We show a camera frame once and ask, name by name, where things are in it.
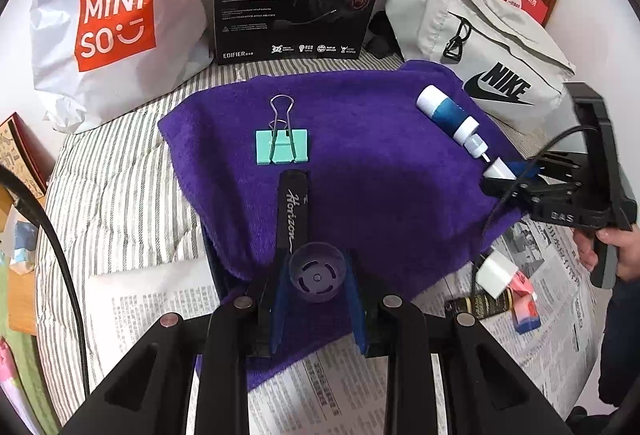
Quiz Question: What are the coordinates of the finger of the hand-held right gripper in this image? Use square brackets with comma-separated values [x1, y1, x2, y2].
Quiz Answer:
[480, 179, 582, 212]
[507, 154, 583, 182]

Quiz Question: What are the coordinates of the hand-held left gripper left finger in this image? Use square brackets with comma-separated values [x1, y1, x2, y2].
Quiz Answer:
[60, 255, 296, 435]

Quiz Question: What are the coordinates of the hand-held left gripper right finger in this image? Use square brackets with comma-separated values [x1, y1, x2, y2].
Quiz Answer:
[344, 252, 576, 435]

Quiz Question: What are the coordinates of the small white cap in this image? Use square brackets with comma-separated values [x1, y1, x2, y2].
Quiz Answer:
[462, 132, 493, 163]

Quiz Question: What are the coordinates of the small clear plastic cup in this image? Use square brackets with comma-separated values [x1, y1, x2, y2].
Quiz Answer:
[287, 241, 348, 305]

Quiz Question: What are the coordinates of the white bottle blue label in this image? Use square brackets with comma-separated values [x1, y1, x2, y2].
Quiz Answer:
[416, 85, 480, 143]

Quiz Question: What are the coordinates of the mint green binder clip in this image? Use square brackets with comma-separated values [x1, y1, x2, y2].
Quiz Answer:
[254, 96, 311, 164]

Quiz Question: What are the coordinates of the person's right forearm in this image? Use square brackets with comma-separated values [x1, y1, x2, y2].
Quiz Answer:
[597, 275, 640, 408]

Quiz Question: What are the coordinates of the person's right hand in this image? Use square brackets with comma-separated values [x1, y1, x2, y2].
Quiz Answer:
[572, 224, 640, 283]

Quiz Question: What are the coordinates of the white charger cube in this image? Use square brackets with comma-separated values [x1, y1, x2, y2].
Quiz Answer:
[476, 250, 521, 298]

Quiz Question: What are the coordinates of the black gold tube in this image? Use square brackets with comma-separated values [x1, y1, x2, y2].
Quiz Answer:
[445, 290, 516, 318]

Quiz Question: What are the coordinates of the purple towel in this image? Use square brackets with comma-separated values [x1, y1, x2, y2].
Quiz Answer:
[157, 60, 531, 391]

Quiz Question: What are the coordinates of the newspaper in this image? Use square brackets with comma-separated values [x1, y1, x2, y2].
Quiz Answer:
[107, 215, 608, 435]

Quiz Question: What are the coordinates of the grey waist bag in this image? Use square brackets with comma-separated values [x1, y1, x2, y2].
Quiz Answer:
[367, 0, 577, 132]

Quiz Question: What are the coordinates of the cork pattern box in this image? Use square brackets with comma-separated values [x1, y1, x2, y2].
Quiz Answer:
[0, 112, 57, 200]

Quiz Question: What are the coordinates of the white plastic shopping bag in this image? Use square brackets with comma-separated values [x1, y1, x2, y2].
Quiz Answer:
[29, 0, 216, 134]

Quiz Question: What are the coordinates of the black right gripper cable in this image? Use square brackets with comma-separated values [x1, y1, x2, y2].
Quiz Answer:
[482, 125, 601, 241]

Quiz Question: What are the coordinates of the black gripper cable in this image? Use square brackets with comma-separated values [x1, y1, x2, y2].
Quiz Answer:
[0, 165, 93, 396]
[482, 125, 601, 241]

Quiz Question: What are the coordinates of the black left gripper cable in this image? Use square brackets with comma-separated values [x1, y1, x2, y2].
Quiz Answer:
[0, 165, 93, 396]

